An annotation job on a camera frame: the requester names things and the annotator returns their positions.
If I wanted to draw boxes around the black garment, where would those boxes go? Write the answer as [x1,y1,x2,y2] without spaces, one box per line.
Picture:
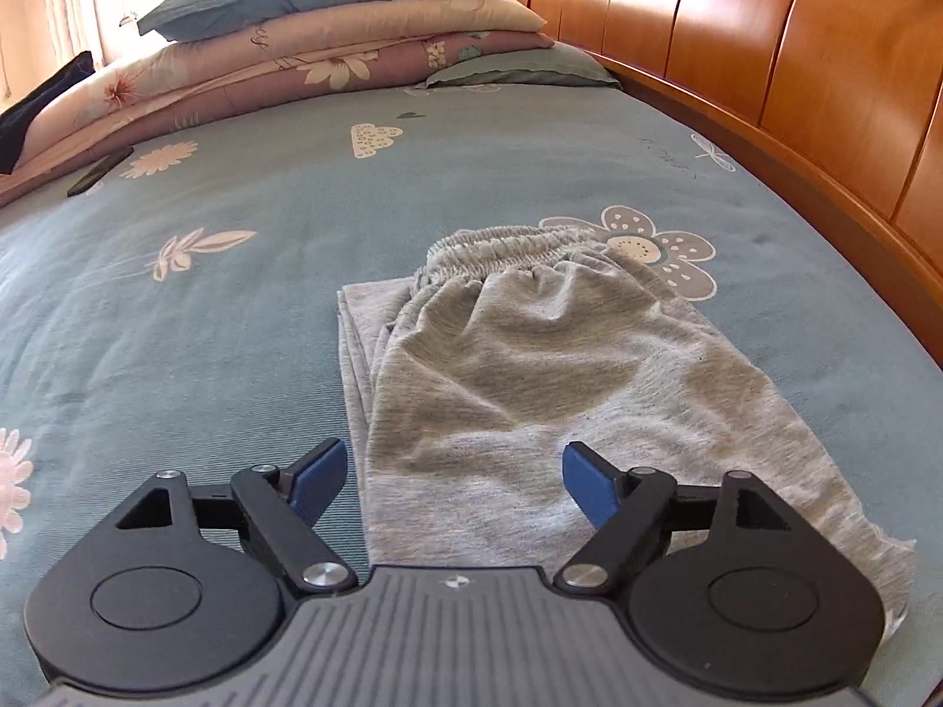
[0,50,95,176]

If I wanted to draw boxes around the grey drawstring pants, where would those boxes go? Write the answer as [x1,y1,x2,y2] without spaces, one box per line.
[337,224,919,642]

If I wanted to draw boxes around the teal printed bed sheet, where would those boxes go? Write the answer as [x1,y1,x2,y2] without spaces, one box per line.
[0,77,943,707]

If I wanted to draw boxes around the mauve floral quilt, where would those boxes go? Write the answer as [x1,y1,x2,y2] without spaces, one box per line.
[0,29,558,209]

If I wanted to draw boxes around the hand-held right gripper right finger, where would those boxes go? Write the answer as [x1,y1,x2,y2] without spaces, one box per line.
[554,442,795,596]

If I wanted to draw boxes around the thin teal pillow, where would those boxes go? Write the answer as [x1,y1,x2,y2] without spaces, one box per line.
[423,40,627,91]

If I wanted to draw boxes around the cream floral quilt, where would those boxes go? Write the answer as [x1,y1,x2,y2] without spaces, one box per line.
[22,0,550,156]

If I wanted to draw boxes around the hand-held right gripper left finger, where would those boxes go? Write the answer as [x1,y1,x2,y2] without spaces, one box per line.
[114,438,360,596]

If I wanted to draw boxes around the striped orange curtain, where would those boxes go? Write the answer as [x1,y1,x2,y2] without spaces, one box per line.
[37,0,98,69]

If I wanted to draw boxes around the wooden headboard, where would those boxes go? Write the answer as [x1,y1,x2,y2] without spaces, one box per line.
[516,0,943,371]

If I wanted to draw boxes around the black phone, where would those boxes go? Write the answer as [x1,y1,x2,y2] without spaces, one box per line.
[66,147,136,199]

